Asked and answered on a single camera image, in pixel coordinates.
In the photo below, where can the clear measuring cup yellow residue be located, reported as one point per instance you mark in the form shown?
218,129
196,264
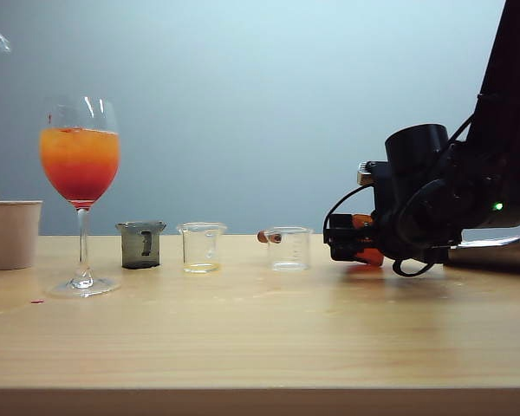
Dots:
201,267

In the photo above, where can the small brown cork-like object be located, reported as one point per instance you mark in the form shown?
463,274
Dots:
263,236

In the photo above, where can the amber measuring cup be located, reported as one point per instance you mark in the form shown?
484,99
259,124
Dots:
375,256

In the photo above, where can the beige paper cup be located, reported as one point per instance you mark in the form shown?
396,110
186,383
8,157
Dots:
13,234

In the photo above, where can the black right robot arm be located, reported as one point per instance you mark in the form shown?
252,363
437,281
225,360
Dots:
511,108

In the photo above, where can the smoky grey measuring cup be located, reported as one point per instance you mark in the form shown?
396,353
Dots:
132,247

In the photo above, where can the clear empty measuring cup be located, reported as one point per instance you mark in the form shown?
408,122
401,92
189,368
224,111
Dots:
290,265

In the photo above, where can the silver metallic foil sheet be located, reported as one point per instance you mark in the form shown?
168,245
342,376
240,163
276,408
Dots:
502,255

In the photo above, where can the stemmed wine glass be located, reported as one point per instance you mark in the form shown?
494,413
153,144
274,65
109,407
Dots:
80,173

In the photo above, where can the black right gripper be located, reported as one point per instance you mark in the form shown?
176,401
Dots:
416,195

